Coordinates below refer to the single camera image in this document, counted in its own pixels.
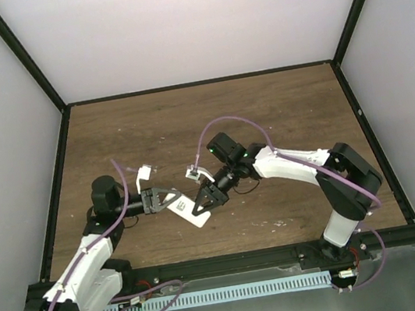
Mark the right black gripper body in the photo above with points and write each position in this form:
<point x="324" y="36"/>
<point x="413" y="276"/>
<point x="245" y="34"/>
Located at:
<point x="221" y="195"/>

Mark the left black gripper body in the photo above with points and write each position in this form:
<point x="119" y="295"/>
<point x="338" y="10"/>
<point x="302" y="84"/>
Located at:
<point x="148" y="201"/>

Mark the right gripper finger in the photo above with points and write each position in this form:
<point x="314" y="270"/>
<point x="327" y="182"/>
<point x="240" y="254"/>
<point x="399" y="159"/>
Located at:
<point x="204" y="204"/>
<point x="205" y="193"/>

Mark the white remote control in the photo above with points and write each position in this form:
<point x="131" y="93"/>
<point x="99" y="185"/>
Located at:
<point x="183" y="208"/>

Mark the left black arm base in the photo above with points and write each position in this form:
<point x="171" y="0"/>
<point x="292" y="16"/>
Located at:
<point x="137" y="280"/>

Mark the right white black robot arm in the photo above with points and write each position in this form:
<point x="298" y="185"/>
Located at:
<point x="349" y="183"/>

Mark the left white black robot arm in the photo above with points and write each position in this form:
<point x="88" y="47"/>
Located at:
<point x="91" y="280"/>

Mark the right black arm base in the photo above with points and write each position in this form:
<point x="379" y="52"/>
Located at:
<point x="319" y="253"/>

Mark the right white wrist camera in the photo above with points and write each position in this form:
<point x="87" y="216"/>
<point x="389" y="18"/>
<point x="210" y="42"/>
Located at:
<point x="196" y="173"/>

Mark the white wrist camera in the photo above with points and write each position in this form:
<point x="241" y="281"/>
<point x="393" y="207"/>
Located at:
<point x="196" y="173"/>
<point x="143" y="174"/>

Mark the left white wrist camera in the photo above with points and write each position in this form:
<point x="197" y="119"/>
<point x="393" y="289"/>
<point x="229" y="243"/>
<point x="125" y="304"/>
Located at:
<point x="143" y="174"/>

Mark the light blue slotted cable duct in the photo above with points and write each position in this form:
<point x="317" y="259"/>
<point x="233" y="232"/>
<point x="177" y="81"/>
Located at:
<point x="238" y="292"/>

